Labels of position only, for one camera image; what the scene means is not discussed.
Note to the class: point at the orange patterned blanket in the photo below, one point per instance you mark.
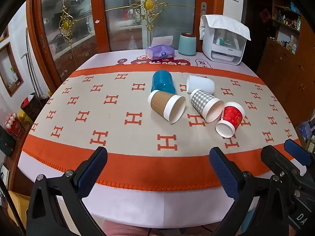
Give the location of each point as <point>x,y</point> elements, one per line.
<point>118,108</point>

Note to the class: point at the yellow chair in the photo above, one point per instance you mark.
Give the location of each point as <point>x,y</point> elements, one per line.
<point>18,209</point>

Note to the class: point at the teal canister with brown lid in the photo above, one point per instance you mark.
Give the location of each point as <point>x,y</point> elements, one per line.
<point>187,44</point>

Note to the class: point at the purple tissue pack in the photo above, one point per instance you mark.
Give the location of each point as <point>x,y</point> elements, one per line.
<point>160,52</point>

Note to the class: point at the wooden wall shelf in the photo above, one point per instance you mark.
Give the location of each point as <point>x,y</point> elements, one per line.
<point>288,22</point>

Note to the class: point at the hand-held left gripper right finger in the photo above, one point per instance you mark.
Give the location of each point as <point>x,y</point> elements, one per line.
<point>225,172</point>

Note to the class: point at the white plastic cup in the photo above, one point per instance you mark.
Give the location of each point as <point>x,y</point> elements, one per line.
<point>199,84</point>

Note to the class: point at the wooden window frame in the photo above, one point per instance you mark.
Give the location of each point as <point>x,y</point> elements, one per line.
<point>8,71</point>

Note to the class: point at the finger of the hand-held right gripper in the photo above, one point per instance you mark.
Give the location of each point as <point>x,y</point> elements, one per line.
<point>278,161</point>
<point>299,153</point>

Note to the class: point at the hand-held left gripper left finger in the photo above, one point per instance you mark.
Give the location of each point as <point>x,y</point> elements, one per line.
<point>94,168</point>

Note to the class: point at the white cloth cover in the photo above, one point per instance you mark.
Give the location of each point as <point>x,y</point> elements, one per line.
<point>225,25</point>

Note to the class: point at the metal mop pole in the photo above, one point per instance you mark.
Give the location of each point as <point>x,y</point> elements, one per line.
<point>30,64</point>

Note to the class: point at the white countertop appliance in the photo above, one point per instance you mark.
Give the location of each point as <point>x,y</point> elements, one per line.
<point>222,46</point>

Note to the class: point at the wooden cabinet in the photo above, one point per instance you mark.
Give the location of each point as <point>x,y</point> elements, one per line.
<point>283,73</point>

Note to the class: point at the glass door with gold ornament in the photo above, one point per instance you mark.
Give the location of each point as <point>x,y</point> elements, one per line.
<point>123,24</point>
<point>71,46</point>

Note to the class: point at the red packet box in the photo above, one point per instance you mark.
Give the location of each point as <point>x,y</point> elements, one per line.
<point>13,126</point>

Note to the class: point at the blue plastic cup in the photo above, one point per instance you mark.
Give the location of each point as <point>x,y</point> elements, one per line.
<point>162,81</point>

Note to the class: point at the dark waste bin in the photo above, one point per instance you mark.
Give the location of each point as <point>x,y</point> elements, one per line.
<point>33,108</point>

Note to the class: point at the red paper cup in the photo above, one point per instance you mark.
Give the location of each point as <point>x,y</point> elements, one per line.
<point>232,116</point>

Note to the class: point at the brown paper cup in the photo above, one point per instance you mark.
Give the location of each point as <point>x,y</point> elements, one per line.
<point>161,103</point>

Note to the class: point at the red door decoration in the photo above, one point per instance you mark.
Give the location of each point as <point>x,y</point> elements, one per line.
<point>265,16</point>

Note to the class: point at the grey checked paper cup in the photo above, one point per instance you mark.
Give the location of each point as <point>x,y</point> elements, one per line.
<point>202,100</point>

